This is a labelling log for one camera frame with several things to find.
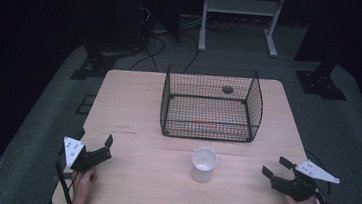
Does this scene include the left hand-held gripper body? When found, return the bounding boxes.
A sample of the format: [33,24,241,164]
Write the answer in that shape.
[60,136,115,177]

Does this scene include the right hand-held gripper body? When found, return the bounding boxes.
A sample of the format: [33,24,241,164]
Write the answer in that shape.
[268,156,343,204]

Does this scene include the white cup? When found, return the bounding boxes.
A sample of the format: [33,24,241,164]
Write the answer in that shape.
[188,145,220,186]

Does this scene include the black wire basket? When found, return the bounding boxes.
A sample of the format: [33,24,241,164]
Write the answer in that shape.
[158,60,268,147]

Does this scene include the person's left hand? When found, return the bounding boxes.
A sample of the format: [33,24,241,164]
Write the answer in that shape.
[69,165,99,204]

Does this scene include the black stand base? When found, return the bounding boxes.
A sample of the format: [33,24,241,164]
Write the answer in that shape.
[69,41,119,85]
[292,58,351,103]

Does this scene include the dark round object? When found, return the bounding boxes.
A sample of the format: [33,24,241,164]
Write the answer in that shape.
[221,84,235,95]

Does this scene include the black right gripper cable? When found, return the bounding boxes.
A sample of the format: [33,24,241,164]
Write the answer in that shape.
[299,149,337,204]

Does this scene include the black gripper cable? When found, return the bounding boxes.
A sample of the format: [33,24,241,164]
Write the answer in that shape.
[299,149,337,204]
[51,148,79,204]

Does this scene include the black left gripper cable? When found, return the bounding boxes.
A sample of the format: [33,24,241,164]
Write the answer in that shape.
[51,148,79,204]

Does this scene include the black floor cables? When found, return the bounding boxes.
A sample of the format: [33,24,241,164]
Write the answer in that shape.
[128,6,241,82]

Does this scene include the white metal stand frame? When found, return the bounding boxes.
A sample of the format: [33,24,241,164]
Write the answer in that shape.
[197,0,287,60]

